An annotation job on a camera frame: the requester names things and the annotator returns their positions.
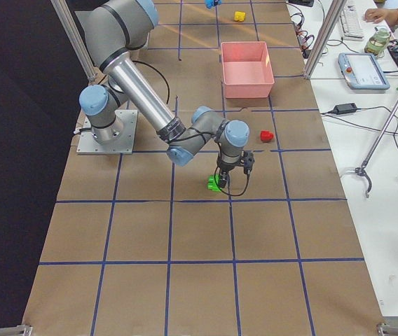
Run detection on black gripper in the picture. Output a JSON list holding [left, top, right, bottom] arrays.
[[217, 161, 242, 188]]

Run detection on green toy block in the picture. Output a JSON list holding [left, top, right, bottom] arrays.
[[207, 174, 221, 192]]

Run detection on red toy block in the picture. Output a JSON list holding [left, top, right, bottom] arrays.
[[259, 130, 274, 143]]

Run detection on yellow toy block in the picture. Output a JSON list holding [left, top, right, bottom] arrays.
[[233, 11, 246, 22]]

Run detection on blue toy block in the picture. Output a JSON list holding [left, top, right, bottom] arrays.
[[204, 0, 222, 9]]

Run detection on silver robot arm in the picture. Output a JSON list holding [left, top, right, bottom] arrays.
[[79, 1, 254, 189]]

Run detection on pink plastic box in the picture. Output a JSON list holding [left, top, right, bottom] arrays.
[[221, 41, 275, 99]]

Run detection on person hand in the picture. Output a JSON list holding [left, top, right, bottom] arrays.
[[364, 8, 398, 25]]

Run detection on brown paper table cover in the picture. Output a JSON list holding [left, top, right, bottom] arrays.
[[23, 1, 382, 335]]

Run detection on black power adapter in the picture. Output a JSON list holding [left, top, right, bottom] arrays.
[[332, 103, 358, 116]]

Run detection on teach pendant tablet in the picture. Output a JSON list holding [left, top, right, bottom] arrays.
[[338, 52, 390, 90]]

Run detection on white keyboard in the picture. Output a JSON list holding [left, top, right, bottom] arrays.
[[339, 5, 364, 41]]

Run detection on glass jar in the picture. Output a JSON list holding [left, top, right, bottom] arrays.
[[364, 27, 392, 56]]

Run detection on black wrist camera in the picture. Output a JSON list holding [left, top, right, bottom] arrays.
[[242, 150, 255, 176]]

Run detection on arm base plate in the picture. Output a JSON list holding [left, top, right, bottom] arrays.
[[76, 109, 138, 155]]

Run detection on aluminium frame post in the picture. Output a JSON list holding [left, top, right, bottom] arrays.
[[303, 0, 346, 79], [50, 0, 97, 84]]

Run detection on green handled reacher grabber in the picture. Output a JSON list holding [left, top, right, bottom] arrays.
[[355, 88, 398, 198]]

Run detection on aluminium frame post left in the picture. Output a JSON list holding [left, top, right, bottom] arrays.
[[50, 0, 97, 84]]

